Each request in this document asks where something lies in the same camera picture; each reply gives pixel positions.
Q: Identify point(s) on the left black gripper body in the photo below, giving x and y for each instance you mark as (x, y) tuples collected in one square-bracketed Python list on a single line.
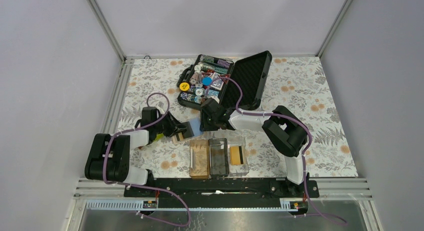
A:
[(166, 126)]

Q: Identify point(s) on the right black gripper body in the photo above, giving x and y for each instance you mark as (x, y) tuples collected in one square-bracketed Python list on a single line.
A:
[(208, 123)]

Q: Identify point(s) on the gold magnetic stripe cards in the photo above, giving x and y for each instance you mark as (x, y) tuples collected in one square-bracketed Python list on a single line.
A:
[(236, 155)]

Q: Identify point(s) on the light blue card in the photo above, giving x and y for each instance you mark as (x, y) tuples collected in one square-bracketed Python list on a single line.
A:
[(192, 129)]

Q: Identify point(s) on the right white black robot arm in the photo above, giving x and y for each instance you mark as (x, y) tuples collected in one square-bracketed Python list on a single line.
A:
[(287, 133)]

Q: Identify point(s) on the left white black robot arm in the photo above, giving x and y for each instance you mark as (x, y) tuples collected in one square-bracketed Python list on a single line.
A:
[(109, 155)]

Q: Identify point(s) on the blue playing card deck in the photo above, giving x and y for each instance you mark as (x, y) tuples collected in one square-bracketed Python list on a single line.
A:
[(218, 84)]

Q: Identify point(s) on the amber transparent card holder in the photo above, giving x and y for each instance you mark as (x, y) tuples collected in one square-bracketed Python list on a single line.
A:
[(199, 159)]

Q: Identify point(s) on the smoky black card holder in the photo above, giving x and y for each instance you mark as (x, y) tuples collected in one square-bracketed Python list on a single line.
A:
[(218, 158)]

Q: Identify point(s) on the clear transparent card holder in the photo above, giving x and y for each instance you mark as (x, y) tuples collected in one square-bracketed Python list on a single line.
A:
[(241, 170)]

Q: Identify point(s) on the colourful sticky note stack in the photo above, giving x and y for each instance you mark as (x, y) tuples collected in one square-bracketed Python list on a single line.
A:
[(158, 137)]

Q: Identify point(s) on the blue round poker chip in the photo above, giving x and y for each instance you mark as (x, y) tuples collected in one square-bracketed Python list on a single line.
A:
[(206, 81)]

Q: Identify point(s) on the yellow round poker chip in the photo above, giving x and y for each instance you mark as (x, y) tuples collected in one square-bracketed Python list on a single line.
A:
[(184, 86)]

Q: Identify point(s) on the black poker chip case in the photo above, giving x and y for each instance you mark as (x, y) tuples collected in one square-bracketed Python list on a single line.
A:
[(243, 81)]

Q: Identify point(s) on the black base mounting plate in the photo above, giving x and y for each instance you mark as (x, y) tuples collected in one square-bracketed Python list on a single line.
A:
[(221, 193)]

